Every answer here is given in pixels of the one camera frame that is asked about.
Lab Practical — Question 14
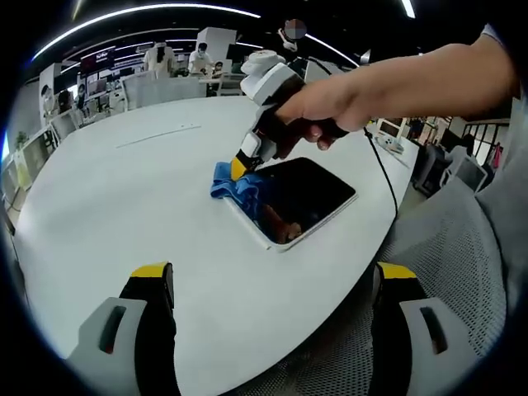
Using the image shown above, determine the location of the person's grey shirt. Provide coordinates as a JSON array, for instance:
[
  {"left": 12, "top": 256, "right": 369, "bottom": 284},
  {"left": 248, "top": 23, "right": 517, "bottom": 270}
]
[{"left": 473, "top": 22, "right": 528, "bottom": 372}]

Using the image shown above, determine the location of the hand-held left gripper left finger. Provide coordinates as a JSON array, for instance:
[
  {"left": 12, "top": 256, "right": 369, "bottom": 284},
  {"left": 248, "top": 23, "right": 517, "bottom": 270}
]
[{"left": 67, "top": 260, "right": 183, "bottom": 396}]

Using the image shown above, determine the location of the black tablet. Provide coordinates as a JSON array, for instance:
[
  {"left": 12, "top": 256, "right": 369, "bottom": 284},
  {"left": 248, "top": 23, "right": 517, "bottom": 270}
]
[{"left": 222, "top": 156, "right": 359, "bottom": 253}]

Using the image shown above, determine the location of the blue cleaning cloth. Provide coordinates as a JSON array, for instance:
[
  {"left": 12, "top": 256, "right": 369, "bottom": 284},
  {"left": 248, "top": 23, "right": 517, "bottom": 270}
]
[{"left": 209, "top": 162, "right": 266, "bottom": 208}]

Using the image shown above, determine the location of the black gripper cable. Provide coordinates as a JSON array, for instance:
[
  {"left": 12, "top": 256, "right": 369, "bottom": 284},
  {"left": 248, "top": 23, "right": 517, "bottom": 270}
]
[{"left": 362, "top": 126, "right": 400, "bottom": 220}]

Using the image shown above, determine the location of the person's right hand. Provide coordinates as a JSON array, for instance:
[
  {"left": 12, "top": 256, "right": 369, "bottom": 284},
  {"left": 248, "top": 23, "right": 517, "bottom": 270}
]
[{"left": 272, "top": 76, "right": 372, "bottom": 161}]

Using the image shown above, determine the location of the grey mesh office chair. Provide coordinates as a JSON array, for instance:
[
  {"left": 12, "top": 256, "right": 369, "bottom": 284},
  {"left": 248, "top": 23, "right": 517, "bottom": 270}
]
[{"left": 382, "top": 188, "right": 509, "bottom": 361}]

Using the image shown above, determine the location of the curved ceiling light strip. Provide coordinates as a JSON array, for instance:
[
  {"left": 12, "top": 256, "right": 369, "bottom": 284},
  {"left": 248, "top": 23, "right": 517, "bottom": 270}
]
[{"left": 31, "top": 3, "right": 262, "bottom": 64}]

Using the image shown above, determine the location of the small white monitor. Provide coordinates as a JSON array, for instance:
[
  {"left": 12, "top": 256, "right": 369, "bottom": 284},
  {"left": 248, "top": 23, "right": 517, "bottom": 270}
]
[{"left": 376, "top": 117, "right": 408, "bottom": 156}]

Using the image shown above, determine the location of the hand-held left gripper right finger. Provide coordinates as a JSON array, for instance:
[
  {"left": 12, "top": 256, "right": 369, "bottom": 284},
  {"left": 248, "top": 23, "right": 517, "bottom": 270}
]
[{"left": 370, "top": 261, "right": 483, "bottom": 396}]

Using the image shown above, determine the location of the black tripod stand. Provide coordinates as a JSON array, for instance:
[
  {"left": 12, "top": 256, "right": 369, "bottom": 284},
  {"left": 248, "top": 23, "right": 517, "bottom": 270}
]
[{"left": 0, "top": 196, "right": 18, "bottom": 237}]

